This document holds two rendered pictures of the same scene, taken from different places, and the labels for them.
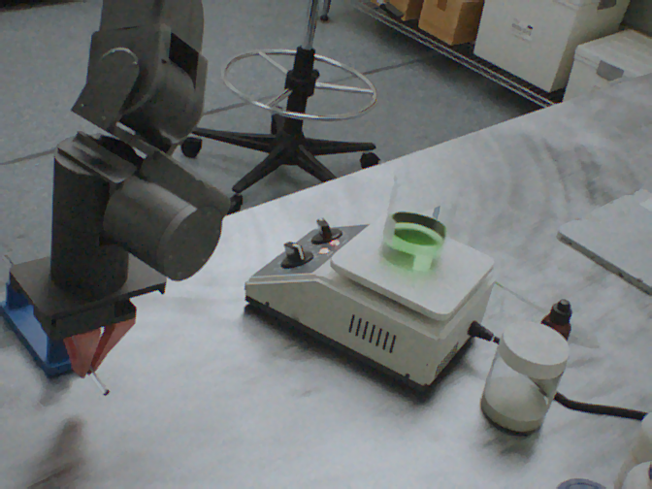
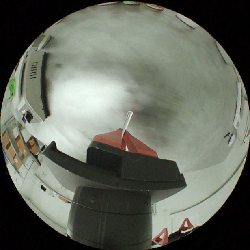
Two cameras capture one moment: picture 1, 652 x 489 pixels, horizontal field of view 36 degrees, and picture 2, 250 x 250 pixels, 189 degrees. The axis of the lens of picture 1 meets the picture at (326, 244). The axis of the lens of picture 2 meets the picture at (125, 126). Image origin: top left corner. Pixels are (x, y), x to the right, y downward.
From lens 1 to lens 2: 0.73 m
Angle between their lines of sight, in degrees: 47
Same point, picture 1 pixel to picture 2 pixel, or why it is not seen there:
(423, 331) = (29, 57)
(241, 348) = (57, 99)
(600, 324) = not seen: hidden behind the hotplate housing
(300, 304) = (35, 98)
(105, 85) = not seen: outside the picture
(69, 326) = (171, 169)
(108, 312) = (131, 167)
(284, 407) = (67, 62)
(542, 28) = (25, 132)
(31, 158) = not seen: hidden behind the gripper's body
